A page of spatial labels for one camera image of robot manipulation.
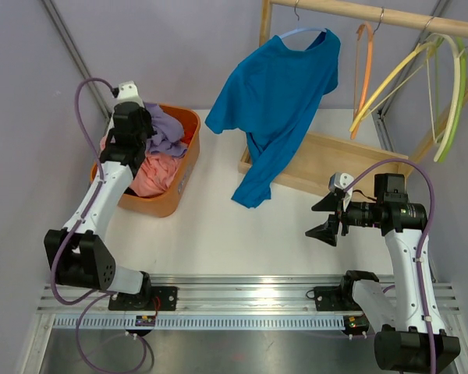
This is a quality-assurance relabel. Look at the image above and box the blue t shirt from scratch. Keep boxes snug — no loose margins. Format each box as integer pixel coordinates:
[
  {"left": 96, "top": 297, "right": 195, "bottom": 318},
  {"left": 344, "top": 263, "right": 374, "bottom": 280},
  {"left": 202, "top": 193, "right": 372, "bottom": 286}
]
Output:
[{"left": 206, "top": 30, "right": 341, "bottom": 208}]

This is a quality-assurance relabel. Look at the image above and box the wooden clothes rack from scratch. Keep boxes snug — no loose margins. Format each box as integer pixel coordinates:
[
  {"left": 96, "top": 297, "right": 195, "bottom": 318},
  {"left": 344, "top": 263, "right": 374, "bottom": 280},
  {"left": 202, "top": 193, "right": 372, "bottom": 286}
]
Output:
[{"left": 238, "top": 1, "right": 468, "bottom": 196}]

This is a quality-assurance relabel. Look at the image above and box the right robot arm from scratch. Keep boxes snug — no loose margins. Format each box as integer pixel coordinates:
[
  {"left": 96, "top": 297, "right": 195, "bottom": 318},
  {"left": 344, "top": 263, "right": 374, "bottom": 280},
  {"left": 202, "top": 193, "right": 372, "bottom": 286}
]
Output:
[{"left": 306, "top": 173, "right": 460, "bottom": 373}]

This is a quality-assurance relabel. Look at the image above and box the lime green hanger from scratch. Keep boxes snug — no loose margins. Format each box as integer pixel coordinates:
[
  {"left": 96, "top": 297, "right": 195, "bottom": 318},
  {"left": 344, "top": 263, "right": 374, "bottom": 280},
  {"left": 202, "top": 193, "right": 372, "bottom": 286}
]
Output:
[{"left": 431, "top": 34, "right": 467, "bottom": 163}]

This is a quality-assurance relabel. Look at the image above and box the light blue hanger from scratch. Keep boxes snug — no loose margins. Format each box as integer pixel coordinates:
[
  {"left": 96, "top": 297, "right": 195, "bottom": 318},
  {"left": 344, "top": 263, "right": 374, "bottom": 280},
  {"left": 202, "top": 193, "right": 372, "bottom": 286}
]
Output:
[{"left": 278, "top": 0, "right": 327, "bottom": 40}]

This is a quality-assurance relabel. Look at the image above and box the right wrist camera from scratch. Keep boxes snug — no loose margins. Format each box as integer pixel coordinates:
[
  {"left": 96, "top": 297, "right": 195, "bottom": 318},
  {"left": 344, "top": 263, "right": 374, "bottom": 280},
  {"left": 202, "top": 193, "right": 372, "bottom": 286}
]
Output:
[{"left": 328, "top": 172, "right": 354, "bottom": 211}]

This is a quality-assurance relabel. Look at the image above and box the lilac t shirt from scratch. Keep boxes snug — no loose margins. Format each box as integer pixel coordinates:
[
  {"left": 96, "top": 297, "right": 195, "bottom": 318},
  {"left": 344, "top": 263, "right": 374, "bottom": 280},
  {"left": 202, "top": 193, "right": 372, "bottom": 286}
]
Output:
[{"left": 145, "top": 103, "right": 187, "bottom": 158}]

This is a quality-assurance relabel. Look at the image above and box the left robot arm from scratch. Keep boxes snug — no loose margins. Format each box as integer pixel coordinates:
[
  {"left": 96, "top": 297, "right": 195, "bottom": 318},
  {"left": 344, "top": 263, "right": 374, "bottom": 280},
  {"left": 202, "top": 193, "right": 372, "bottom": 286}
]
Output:
[{"left": 44, "top": 101, "right": 154, "bottom": 310}]

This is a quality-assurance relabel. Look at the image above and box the aluminium mounting rail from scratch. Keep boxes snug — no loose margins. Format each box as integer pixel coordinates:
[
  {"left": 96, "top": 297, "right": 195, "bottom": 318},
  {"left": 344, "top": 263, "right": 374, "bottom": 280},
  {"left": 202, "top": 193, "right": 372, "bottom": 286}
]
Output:
[{"left": 23, "top": 274, "right": 468, "bottom": 374}]

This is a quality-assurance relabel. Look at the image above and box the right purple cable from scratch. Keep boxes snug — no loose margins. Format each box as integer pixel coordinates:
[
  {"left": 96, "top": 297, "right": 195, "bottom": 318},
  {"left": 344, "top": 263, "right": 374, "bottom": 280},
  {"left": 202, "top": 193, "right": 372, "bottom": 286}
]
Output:
[{"left": 342, "top": 158, "right": 440, "bottom": 374}]

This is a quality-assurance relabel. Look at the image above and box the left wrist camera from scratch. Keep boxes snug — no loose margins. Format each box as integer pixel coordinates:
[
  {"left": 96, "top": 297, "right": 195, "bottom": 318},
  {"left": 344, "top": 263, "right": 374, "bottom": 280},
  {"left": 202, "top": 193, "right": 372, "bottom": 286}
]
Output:
[{"left": 112, "top": 81, "right": 144, "bottom": 107}]

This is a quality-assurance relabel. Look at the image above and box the pink t shirt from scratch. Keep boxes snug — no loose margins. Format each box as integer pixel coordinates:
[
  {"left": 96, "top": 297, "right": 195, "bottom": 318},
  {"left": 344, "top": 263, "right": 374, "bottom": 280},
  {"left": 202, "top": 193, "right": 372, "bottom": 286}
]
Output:
[{"left": 97, "top": 136, "right": 183, "bottom": 198}]

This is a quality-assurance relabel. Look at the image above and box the cream yellow hanger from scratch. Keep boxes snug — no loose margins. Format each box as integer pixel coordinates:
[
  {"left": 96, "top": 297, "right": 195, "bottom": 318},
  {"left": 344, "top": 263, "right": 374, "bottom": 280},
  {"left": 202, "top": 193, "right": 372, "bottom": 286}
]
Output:
[{"left": 349, "top": 41, "right": 440, "bottom": 139}]

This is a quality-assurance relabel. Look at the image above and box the orange brown hanger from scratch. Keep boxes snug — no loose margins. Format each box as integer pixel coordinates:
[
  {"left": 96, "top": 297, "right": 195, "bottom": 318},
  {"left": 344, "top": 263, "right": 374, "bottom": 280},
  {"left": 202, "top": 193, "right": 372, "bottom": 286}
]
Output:
[{"left": 353, "top": 7, "right": 385, "bottom": 120}]

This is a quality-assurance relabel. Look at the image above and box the orange plastic basket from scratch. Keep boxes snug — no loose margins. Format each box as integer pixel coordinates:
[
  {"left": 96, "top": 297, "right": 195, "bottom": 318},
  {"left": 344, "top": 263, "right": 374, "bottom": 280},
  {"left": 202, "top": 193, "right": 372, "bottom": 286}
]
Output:
[{"left": 90, "top": 105, "right": 200, "bottom": 217}]

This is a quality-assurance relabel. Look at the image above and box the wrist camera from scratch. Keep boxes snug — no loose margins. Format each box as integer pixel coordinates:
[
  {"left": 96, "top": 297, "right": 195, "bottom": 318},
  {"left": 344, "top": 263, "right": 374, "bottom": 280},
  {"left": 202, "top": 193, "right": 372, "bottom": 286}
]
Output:
[
  {"left": 328, "top": 172, "right": 354, "bottom": 211},
  {"left": 112, "top": 81, "right": 144, "bottom": 107}
]

